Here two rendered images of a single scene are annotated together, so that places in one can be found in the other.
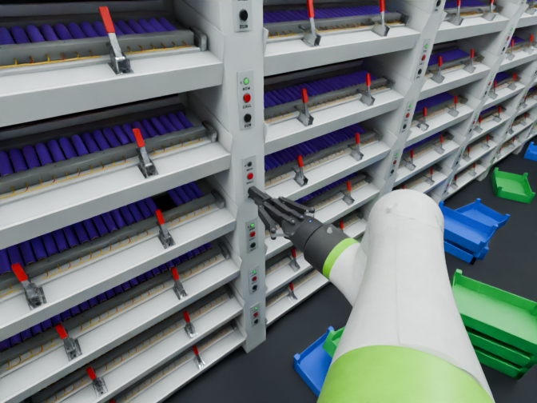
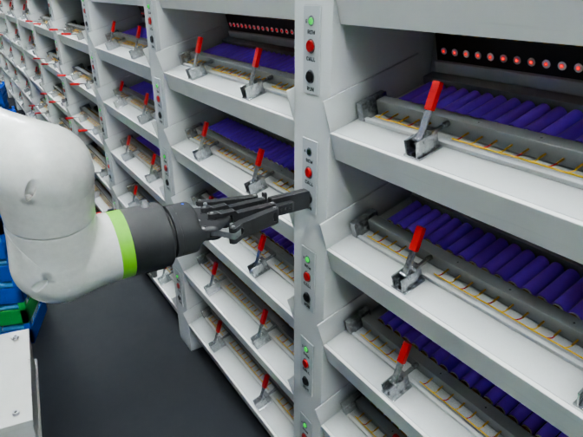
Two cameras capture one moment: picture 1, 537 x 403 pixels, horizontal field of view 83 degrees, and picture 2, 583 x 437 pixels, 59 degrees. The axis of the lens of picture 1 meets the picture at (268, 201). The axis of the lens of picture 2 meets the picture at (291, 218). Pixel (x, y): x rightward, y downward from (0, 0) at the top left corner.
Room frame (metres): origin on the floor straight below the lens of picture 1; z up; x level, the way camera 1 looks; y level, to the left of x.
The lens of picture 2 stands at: (0.69, -0.73, 1.07)
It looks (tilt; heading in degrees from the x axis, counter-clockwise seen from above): 24 degrees down; 95
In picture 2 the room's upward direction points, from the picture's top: straight up
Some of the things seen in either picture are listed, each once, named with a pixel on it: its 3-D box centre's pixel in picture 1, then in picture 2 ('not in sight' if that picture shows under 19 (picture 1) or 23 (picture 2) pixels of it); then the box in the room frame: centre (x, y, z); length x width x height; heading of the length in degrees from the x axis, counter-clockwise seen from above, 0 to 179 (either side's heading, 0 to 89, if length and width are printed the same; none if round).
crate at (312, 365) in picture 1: (341, 377); not in sight; (0.51, -0.26, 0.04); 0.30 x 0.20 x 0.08; 38
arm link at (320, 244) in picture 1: (327, 250); (147, 239); (0.44, -0.12, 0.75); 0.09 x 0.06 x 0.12; 128
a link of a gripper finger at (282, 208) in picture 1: (286, 212); (243, 218); (0.56, -0.04, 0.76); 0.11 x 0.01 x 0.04; 36
